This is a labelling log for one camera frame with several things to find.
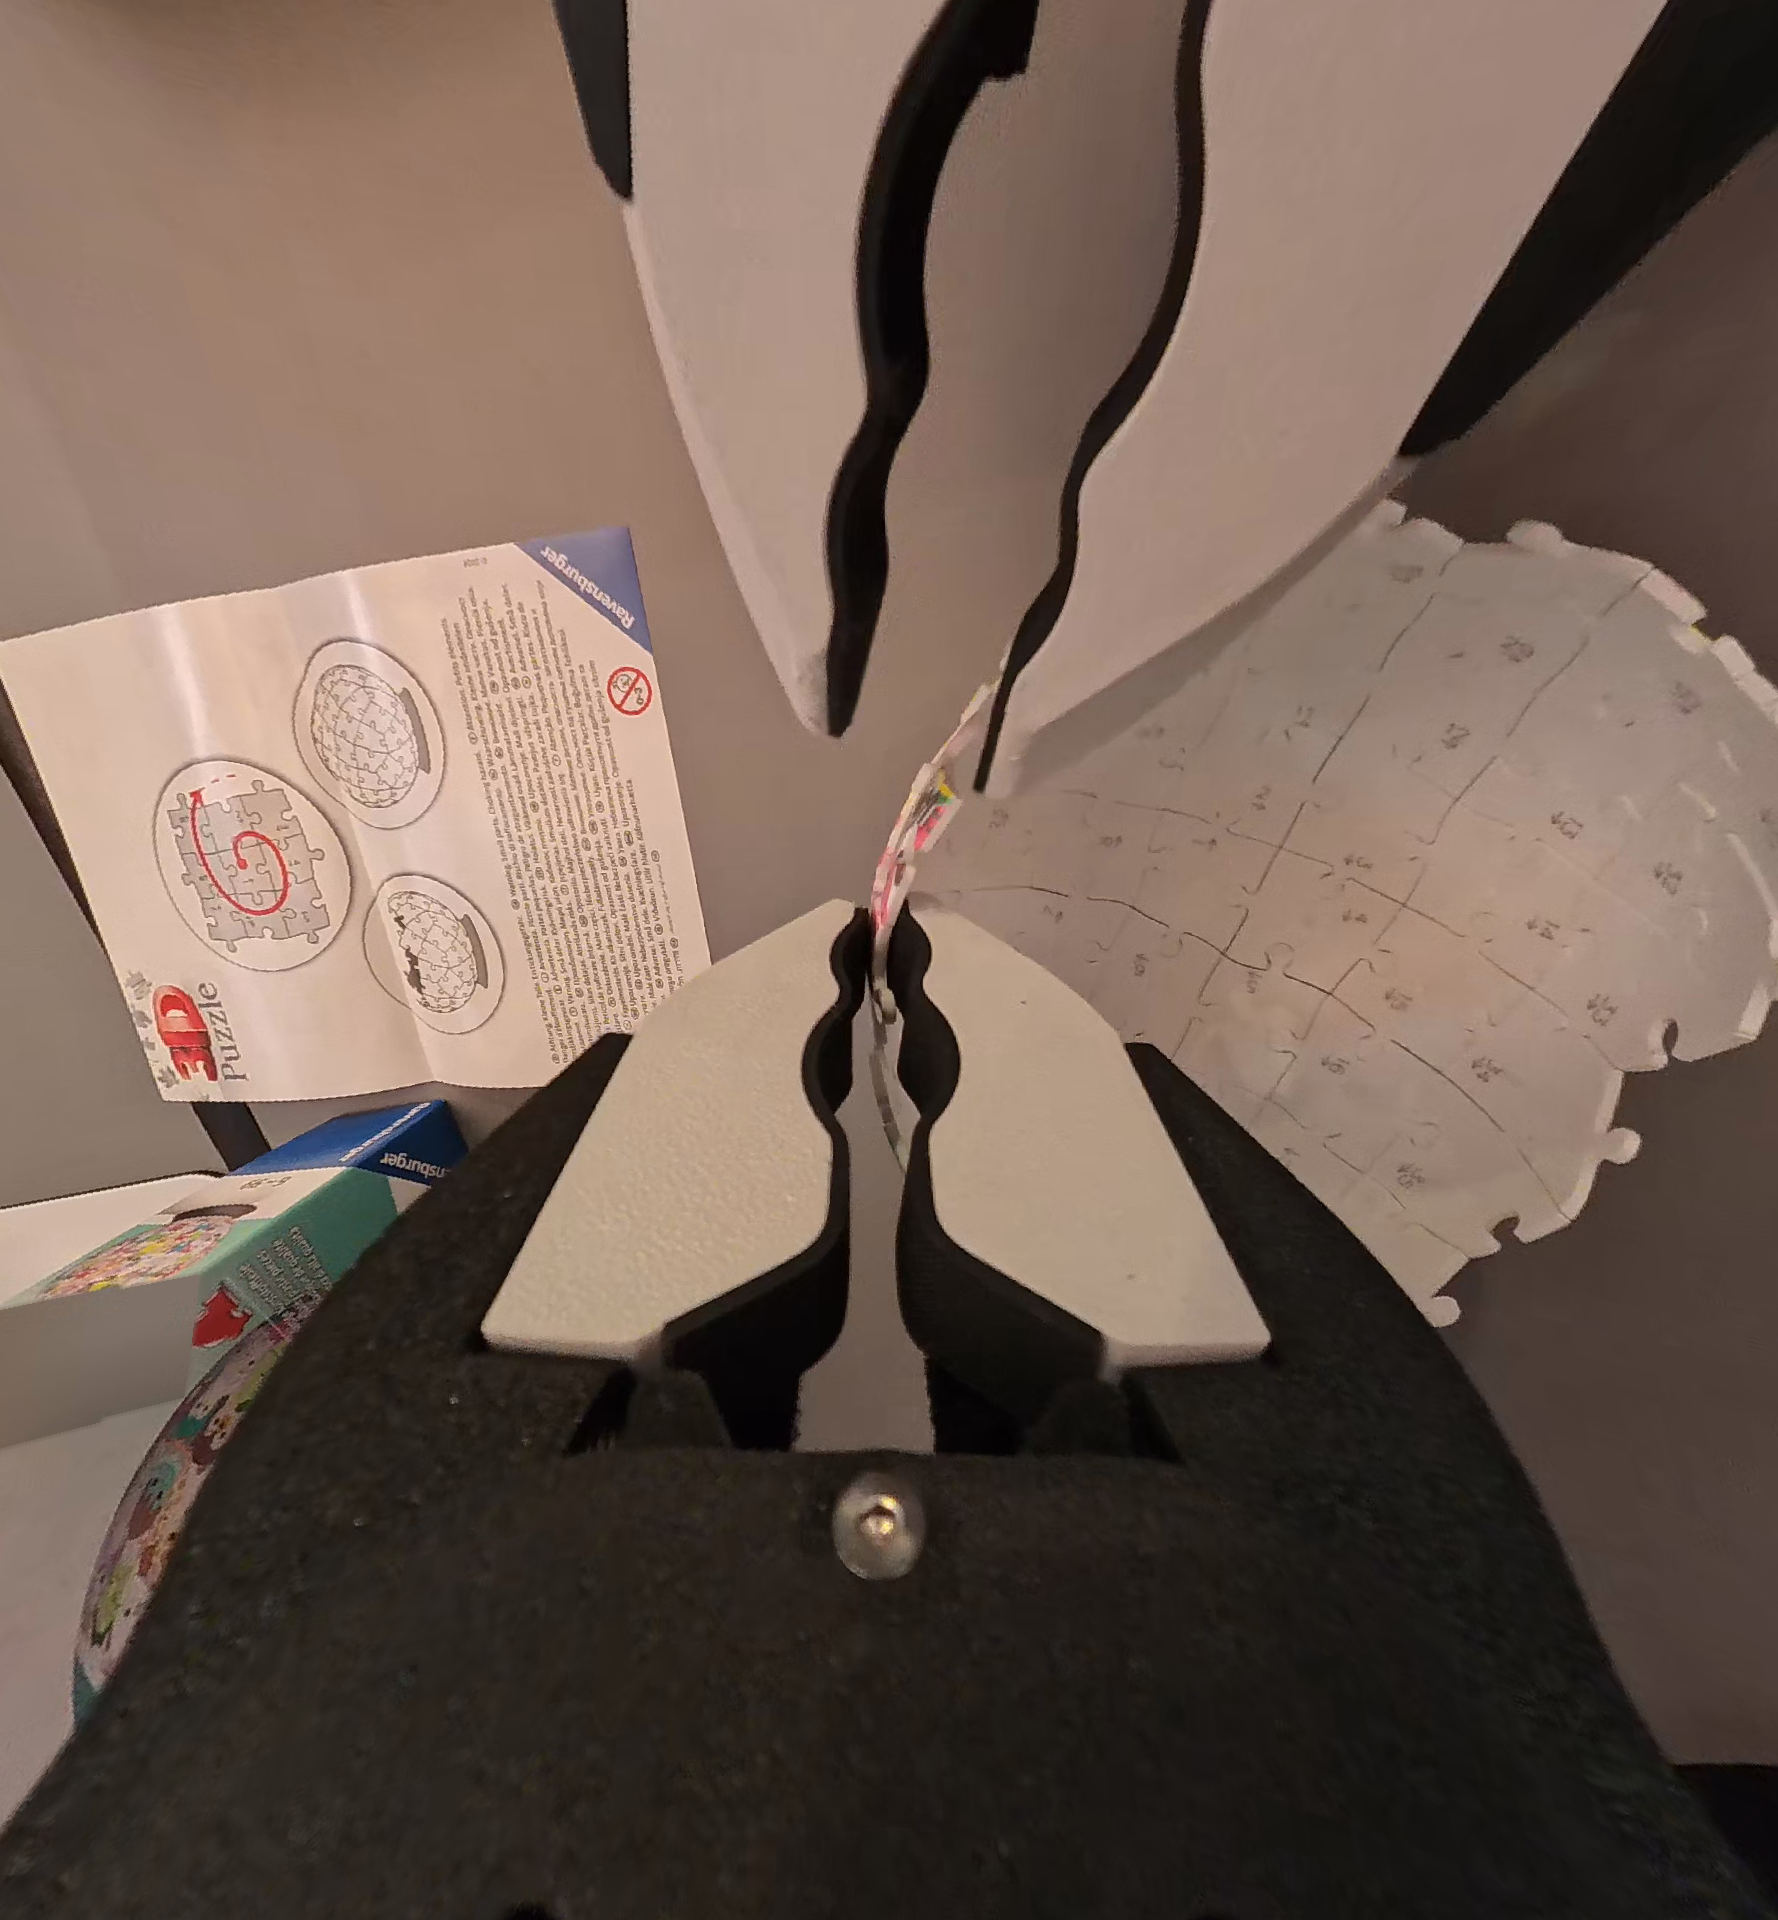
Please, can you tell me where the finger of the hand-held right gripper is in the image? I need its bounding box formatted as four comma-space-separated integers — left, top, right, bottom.
971, 0, 1672, 798
623, 0, 1035, 739

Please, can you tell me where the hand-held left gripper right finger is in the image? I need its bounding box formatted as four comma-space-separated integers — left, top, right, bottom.
886, 903, 1274, 1374

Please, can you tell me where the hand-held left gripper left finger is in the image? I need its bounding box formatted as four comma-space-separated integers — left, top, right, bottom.
480, 899, 871, 1369

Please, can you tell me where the half-built colourful puzzle ball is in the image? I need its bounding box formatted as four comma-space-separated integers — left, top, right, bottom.
871, 501, 1778, 1330

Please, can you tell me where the colourful puzzle box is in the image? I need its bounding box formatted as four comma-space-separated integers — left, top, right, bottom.
0, 1097, 472, 1899

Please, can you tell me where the folded paper instruction leaflet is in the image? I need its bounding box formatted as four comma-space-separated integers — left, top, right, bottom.
0, 524, 715, 1104

